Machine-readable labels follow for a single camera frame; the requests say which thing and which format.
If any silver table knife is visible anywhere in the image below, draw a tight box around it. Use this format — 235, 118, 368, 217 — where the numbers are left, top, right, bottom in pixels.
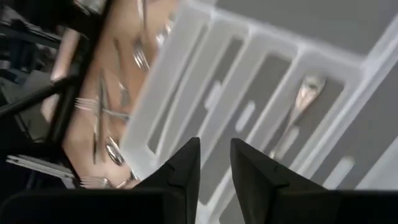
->
92, 70, 110, 165

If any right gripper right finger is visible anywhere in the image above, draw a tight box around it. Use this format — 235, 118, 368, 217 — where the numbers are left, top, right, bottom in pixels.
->
229, 138, 398, 224

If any silver metal bracket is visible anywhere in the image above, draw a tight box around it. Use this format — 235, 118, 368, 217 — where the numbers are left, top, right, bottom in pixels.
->
5, 154, 77, 189

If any white plastic cutlery tray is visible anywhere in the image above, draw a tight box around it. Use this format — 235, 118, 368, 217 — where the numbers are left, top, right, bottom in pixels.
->
119, 0, 398, 224

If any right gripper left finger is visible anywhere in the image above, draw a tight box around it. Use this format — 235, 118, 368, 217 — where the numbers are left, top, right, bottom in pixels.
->
0, 136, 201, 224

